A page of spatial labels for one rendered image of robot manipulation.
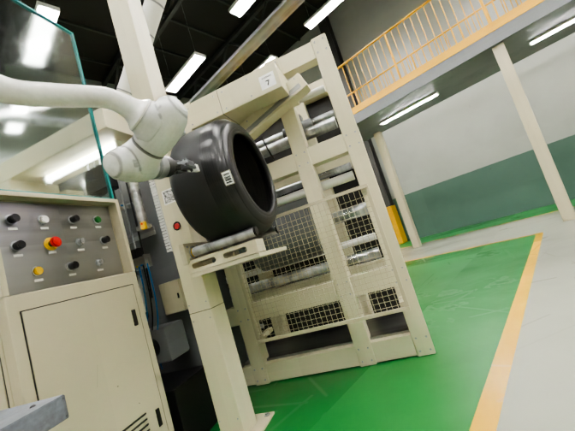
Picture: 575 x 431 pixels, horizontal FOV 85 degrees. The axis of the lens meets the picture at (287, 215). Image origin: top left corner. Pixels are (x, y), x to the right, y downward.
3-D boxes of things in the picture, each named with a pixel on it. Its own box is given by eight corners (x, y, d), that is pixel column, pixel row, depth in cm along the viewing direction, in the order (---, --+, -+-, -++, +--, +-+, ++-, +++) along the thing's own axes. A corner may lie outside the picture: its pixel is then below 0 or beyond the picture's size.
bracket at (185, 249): (183, 265, 144) (177, 245, 145) (226, 256, 182) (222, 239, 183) (189, 263, 143) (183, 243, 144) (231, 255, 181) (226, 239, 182)
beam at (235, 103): (190, 129, 187) (183, 107, 189) (212, 140, 212) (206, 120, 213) (281, 85, 170) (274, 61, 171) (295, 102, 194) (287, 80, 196)
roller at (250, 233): (188, 247, 148) (194, 249, 152) (189, 256, 146) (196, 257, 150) (253, 225, 138) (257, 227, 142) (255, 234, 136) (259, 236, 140)
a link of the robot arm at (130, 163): (150, 189, 103) (173, 159, 99) (112, 191, 88) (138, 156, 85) (129, 166, 104) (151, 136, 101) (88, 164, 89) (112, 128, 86)
